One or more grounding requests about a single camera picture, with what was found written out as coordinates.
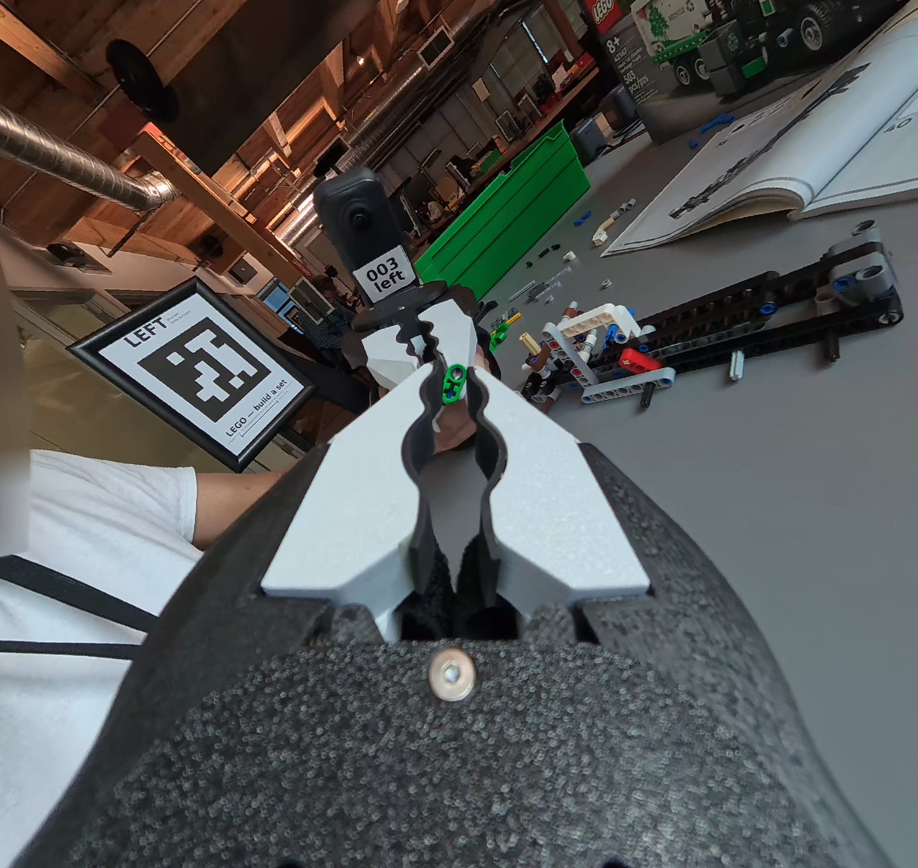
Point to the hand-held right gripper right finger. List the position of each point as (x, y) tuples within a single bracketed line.
[(566, 524)]

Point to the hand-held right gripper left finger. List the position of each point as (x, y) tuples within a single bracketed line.
[(337, 517)]

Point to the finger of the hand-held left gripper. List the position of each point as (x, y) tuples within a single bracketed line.
[(391, 359), (455, 334)]

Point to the green lego piece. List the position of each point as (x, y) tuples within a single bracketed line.
[(453, 383)]

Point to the person's left forearm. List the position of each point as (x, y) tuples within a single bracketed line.
[(233, 502)]

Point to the tan lego pin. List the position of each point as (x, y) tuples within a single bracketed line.
[(528, 342)]

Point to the grey lego beam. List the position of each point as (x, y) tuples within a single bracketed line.
[(545, 289)]

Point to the tan lego piece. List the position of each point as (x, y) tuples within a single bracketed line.
[(601, 232)]

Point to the grey lego axle connector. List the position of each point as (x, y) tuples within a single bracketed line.
[(624, 207)]

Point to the black lego chassis assembly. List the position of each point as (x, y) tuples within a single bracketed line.
[(717, 341)]

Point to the blue lego connector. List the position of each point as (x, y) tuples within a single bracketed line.
[(717, 122)]

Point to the lego instruction booklet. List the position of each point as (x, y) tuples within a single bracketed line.
[(774, 158)]

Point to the lego set box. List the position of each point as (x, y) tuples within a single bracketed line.
[(717, 43)]

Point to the person's left hand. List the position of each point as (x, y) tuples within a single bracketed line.
[(453, 436)]

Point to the green plastic bin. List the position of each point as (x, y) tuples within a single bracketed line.
[(502, 215)]

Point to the black framed marker sign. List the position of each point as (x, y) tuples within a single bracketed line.
[(201, 373)]

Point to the grey storage bin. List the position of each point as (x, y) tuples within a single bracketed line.
[(592, 138)]

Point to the black round ceiling fixture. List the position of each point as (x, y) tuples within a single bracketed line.
[(143, 79)]

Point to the person's white shirt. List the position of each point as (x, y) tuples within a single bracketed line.
[(79, 524)]

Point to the silver ventilation duct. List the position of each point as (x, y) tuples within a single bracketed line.
[(79, 162)]

